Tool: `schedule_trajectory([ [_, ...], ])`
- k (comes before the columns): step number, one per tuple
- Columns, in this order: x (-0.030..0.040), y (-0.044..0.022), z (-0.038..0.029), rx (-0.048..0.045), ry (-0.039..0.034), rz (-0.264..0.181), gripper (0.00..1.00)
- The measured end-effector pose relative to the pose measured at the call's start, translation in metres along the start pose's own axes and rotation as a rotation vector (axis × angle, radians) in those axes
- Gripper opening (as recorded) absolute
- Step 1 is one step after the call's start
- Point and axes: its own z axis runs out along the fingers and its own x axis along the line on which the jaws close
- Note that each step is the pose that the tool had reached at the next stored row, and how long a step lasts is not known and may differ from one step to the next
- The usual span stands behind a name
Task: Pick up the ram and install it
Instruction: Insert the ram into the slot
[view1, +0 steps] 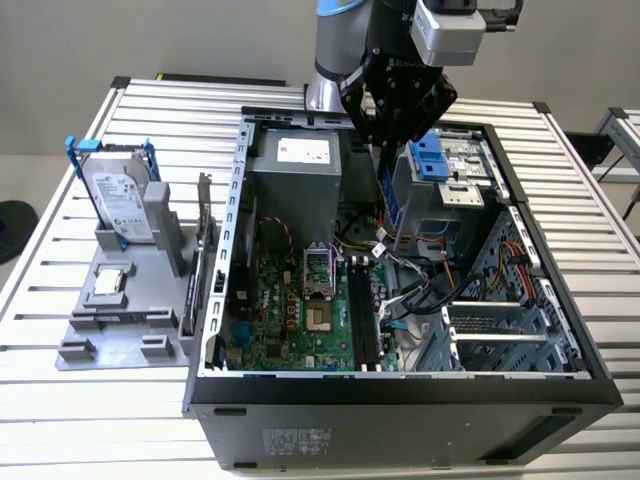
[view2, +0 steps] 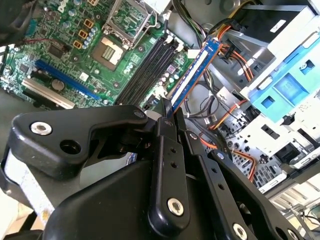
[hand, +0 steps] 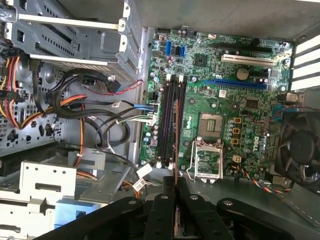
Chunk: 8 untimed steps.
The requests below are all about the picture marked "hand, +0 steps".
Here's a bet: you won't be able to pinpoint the blue plastic drive latch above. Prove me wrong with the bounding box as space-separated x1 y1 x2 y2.
53 199 110 227

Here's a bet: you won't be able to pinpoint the thin red black wire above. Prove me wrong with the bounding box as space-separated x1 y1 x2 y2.
82 79 145 96

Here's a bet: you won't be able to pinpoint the green motherboard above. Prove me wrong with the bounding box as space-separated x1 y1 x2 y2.
138 26 295 182

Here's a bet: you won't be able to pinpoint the silver coin battery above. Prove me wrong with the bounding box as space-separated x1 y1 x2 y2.
236 68 250 81

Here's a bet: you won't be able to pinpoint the blue flat data wire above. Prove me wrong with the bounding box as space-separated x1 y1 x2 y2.
133 102 161 112

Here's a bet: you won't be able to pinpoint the twisted coloured fan wire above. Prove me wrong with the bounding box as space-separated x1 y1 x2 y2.
233 166 293 195

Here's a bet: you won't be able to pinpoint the black case fan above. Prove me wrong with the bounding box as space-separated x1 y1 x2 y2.
274 110 320 181

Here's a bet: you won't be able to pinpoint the silver optical drive bay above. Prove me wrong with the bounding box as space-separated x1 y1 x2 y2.
0 159 111 240

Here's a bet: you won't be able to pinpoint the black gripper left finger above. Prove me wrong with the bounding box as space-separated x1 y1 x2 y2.
42 175 176 240

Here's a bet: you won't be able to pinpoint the RAM stick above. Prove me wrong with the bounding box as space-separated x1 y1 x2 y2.
173 99 181 237

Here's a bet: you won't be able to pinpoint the metal socket cover frame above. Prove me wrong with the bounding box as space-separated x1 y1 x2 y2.
190 136 225 185

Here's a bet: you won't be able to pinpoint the grey hard disk bay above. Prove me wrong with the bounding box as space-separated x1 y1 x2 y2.
0 0 142 76

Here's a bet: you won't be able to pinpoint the CPU socket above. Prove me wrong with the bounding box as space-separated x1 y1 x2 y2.
198 111 225 138

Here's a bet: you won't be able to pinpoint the black open PC case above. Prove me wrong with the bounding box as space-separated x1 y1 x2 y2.
0 0 320 240

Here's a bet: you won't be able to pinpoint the orange yellow power wires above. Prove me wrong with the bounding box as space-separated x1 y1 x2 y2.
0 56 88 131

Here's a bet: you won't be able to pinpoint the black expansion slot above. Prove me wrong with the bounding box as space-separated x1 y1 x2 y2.
218 44 274 54

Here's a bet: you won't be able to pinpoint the black RAM slot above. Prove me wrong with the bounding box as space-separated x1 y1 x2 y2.
173 74 183 171
178 74 188 151
157 74 172 170
164 74 177 171

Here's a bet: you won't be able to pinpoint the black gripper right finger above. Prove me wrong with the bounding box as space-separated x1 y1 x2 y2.
176 176 320 240

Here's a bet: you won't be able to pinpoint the thin wire locking lever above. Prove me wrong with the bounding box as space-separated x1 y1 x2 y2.
186 136 201 182

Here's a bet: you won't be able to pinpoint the black cable bundle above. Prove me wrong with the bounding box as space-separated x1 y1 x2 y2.
32 68 122 121

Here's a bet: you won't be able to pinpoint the white expansion slot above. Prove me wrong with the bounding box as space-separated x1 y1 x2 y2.
220 53 275 68

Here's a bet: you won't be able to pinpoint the blue expansion slot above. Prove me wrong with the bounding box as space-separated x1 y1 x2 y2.
205 79 268 92

